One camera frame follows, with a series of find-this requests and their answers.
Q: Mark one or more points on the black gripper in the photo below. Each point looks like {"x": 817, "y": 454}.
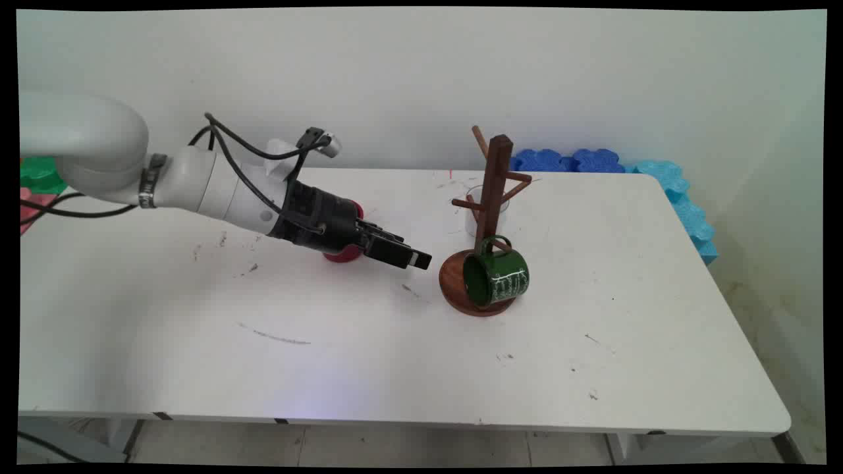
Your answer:
{"x": 316, "y": 217}

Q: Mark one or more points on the green enamel mug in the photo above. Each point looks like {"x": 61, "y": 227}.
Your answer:
{"x": 500, "y": 280}

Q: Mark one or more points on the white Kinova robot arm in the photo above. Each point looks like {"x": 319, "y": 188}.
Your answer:
{"x": 99, "y": 145}

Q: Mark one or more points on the red enamel mug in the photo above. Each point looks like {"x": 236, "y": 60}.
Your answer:
{"x": 342, "y": 255}

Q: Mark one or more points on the white enamel mug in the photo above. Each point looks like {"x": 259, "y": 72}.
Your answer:
{"x": 473, "y": 220}

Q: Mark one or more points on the wooden mug tree stand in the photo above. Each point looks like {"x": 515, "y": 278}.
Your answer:
{"x": 497, "y": 184}

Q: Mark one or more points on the dark blue foam mat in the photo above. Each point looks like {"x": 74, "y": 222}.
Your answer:
{"x": 598, "y": 160}
{"x": 540, "y": 160}

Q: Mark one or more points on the light blue foam mat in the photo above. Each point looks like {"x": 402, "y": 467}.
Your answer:
{"x": 685, "y": 210}

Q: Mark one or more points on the grey table leg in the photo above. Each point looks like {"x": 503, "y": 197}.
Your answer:
{"x": 665, "y": 447}
{"x": 72, "y": 444}

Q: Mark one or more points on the green foam mat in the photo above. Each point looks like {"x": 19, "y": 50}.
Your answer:
{"x": 39, "y": 176}

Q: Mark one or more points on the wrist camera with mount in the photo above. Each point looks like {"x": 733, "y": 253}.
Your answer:
{"x": 327, "y": 145}

